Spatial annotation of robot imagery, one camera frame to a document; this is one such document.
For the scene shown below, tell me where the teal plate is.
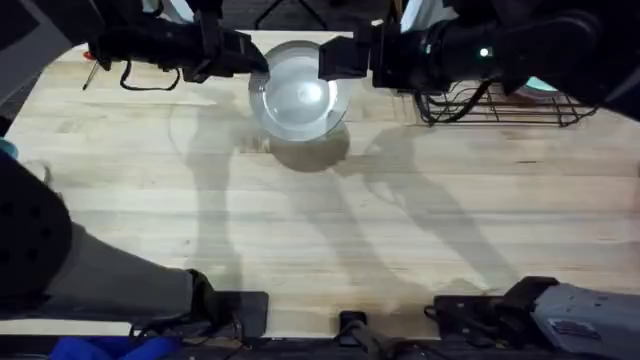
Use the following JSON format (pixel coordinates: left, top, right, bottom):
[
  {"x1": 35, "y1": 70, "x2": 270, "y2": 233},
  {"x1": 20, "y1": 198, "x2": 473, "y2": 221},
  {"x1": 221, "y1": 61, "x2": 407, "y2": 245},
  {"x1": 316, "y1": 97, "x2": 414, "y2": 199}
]
[{"x1": 523, "y1": 76, "x2": 559, "y2": 94}]

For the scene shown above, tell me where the black tripod stand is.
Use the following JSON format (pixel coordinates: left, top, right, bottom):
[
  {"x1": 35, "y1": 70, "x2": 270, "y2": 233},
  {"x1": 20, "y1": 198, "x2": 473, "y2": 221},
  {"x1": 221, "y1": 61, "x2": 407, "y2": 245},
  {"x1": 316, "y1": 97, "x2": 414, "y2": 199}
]
[{"x1": 253, "y1": 0, "x2": 329, "y2": 31}]

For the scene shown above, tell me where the blue cloth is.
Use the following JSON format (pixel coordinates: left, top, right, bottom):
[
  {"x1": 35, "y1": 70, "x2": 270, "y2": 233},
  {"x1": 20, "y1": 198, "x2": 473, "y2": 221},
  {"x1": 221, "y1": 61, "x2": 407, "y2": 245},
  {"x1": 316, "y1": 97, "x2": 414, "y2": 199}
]
[{"x1": 48, "y1": 335, "x2": 182, "y2": 360}]

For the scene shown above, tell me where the black cable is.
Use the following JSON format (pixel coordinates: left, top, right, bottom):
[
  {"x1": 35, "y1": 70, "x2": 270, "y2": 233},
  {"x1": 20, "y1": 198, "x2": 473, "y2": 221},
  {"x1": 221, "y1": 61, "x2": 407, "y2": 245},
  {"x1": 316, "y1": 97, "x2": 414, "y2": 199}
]
[{"x1": 118, "y1": 59, "x2": 182, "y2": 93}]

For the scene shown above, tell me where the red handled screwdriver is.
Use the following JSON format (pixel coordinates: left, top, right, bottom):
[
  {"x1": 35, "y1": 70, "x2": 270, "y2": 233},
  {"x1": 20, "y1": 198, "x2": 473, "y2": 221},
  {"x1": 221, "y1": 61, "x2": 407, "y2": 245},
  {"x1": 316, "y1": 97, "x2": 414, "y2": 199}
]
[{"x1": 81, "y1": 49, "x2": 103, "y2": 92}]

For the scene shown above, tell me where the black wire dish rack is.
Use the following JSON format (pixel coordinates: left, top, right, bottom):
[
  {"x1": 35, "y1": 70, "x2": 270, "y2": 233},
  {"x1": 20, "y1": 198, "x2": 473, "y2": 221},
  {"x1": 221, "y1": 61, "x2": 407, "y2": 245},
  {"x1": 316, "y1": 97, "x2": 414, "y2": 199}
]
[{"x1": 413, "y1": 78, "x2": 599, "y2": 129}]

